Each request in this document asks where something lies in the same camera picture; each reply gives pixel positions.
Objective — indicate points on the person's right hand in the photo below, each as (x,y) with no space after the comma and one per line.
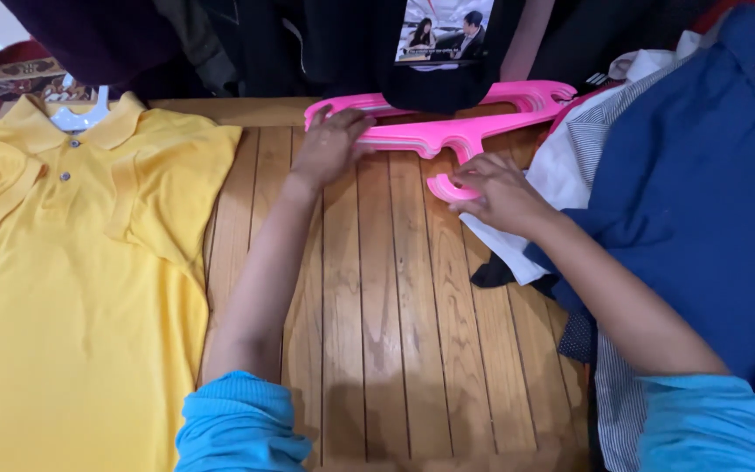
(503,196)

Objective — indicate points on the person's left hand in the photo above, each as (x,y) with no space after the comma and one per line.
(329,149)

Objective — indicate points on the person's right fingers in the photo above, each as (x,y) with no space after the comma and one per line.
(472,180)

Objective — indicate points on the person's left fingers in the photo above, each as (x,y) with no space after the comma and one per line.
(345,124)

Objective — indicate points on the stack of pink plastic hangers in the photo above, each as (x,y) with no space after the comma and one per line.
(456,124)

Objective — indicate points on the white shirt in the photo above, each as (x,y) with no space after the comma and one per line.
(548,183)

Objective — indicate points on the black printed t-shirt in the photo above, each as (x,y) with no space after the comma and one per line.
(440,56)

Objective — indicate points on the black hanging garments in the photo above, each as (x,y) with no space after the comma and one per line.
(253,46)

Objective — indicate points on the black dotted garment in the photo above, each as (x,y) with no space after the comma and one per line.
(577,337)

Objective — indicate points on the blue shirt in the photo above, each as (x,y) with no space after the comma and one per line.
(698,196)

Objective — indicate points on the dark purple garment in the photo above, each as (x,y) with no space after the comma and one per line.
(95,36)

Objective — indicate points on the white plastic hanger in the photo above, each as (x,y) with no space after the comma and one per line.
(80,108)

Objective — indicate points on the grey striped shirt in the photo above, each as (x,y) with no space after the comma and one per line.
(620,406)

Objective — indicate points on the yellow polo shirt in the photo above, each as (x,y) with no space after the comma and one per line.
(76,282)

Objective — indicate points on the person's left blue sleeve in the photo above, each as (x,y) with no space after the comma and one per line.
(241,426)

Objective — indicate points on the person's blue sleeve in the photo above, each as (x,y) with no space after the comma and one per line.
(241,426)
(712,425)

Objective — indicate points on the person's right blue sleeve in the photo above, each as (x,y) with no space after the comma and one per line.
(712,425)

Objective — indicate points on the patterned red carpet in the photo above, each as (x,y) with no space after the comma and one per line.
(4,85)

